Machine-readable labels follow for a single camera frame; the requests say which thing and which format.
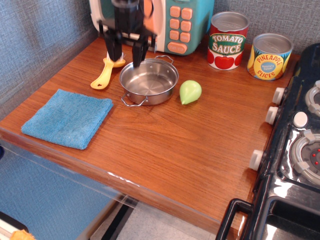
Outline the white stove knob top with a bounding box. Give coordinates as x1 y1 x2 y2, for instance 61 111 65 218
272 87 286 105

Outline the white stove knob middle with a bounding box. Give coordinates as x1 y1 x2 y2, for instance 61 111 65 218
265 106 279 125

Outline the silver metal pot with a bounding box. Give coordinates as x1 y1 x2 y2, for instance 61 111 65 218
119 55 179 107

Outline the white stove knob bottom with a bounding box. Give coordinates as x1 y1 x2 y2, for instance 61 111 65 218
249 149 264 171

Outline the teal toy microwave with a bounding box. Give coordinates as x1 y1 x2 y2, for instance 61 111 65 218
89 0 215 56

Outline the black toy stove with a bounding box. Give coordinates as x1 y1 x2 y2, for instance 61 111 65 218
216 43 320 240

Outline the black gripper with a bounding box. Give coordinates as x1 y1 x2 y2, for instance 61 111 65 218
97 0 157 68

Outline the white stove knob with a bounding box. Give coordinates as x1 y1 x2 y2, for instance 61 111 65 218
272 87 286 105
249 149 264 171
265 106 279 125

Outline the green toy pear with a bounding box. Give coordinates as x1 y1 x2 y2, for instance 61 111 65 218
179 80 202 105

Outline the pineapple slices can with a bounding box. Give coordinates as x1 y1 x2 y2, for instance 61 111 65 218
247 33 294 81

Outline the blue folded cloth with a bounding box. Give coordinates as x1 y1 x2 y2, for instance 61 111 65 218
21 89 113 150

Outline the tomato sauce can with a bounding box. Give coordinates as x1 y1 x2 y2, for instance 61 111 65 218
207 11 249 71

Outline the yellow dish brush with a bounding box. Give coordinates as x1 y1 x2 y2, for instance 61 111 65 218
90 53 126 90

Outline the orange object bottom left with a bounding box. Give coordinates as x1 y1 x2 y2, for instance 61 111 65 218
9 229 35 240

